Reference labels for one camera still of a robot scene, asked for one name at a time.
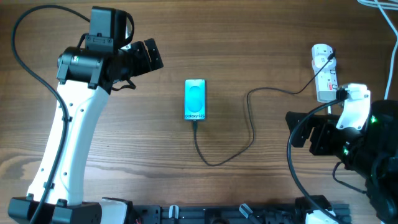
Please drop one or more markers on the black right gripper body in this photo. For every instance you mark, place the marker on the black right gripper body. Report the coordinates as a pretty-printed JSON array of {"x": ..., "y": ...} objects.
[{"x": 328, "y": 139}]

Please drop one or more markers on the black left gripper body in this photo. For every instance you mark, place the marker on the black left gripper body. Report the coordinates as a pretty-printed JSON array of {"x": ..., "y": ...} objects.
[{"x": 138, "y": 61}]

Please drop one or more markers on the teal screen smartphone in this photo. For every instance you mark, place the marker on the teal screen smartphone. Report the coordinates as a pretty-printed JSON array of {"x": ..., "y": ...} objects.
[{"x": 195, "y": 99}]

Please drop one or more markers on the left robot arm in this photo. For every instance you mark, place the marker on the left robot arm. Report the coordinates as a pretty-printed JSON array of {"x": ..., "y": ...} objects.
[{"x": 86, "y": 74}]

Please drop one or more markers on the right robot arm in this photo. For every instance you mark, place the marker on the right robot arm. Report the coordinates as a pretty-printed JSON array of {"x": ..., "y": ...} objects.
[{"x": 370, "y": 151}]

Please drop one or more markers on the white USB charger adapter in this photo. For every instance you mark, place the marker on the white USB charger adapter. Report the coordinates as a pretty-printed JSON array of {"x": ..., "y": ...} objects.
[{"x": 322, "y": 61}]

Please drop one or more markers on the white power strip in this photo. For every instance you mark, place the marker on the white power strip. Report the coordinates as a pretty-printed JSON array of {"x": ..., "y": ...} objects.
[{"x": 326, "y": 82}]

